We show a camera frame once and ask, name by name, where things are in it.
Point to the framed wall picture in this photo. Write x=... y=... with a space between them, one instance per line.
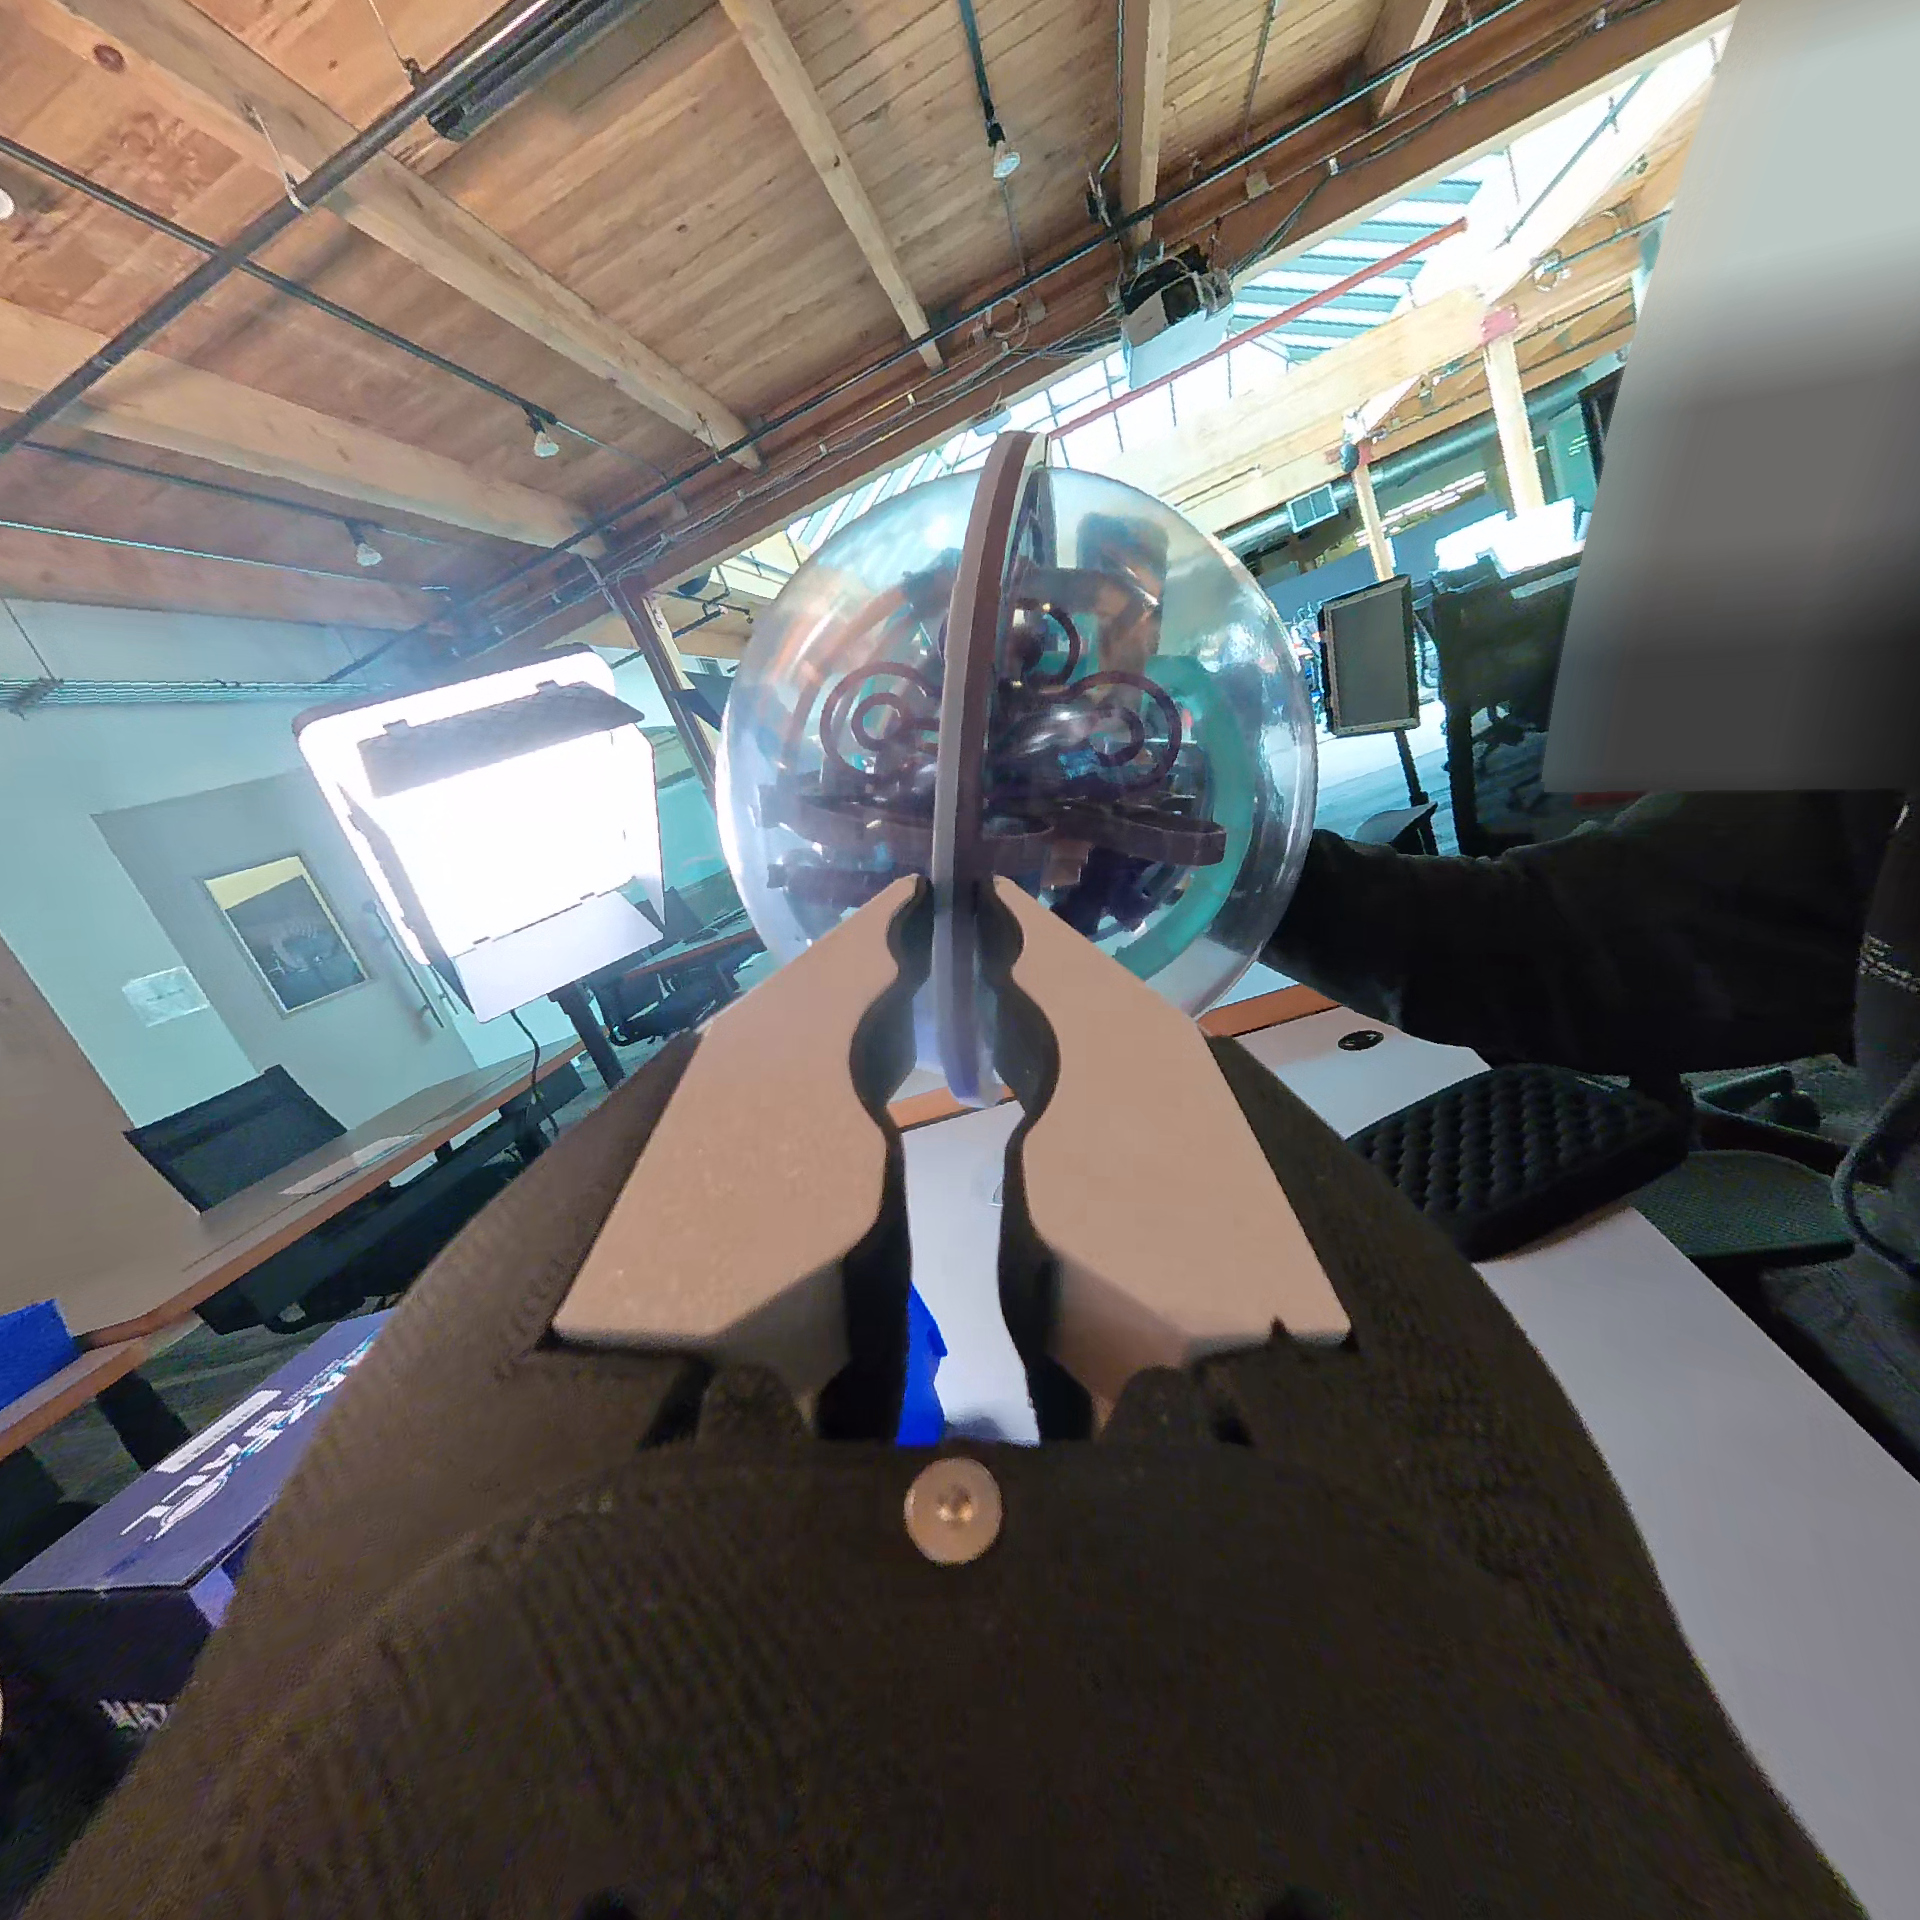
x=285 y=938

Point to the black screen on stand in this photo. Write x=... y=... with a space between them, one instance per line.
x=1368 y=662

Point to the orange-edged grey desk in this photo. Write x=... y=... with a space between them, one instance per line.
x=1350 y=1065

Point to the grey-green chair seat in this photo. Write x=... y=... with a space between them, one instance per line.
x=1741 y=1208

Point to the blue plastic bin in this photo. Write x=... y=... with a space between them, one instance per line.
x=32 y=1350
x=921 y=1366

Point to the white wall paper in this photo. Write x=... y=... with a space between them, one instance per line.
x=166 y=996

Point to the wooden-top black-leg desk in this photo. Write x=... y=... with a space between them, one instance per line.
x=299 y=1184

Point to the dark blue toy package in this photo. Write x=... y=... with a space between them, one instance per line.
x=166 y=1499

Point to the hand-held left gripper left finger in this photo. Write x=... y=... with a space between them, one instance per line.
x=734 y=1200

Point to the ceiling-mounted grey box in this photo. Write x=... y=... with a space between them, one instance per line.
x=1178 y=307

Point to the bright studio light panel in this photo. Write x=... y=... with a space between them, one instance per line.
x=495 y=809

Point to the clear plastic maze ball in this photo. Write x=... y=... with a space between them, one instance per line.
x=839 y=704

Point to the black perforated chair armrest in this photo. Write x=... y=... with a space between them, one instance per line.
x=1517 y=1154

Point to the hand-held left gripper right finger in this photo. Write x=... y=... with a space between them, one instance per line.
x=1171 y=1200

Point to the black office chair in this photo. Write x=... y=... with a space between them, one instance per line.
x=234 y=1142

